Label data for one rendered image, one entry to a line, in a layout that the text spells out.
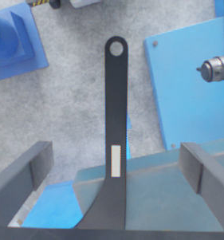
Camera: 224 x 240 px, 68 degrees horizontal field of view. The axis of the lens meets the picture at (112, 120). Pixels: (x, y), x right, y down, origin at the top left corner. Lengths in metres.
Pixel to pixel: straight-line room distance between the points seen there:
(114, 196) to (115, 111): 0.14
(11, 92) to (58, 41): 0.55
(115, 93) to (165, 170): 0.14
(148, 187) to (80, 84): 1.12
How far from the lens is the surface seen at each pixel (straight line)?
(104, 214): 0.31
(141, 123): 1.36
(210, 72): 0.87
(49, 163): 0.17
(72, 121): 1.39
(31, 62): 1.43
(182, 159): 0.17
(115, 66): 0.22
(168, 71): 1.22
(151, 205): 0.31
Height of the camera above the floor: 1.29
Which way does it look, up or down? 75 degrees down
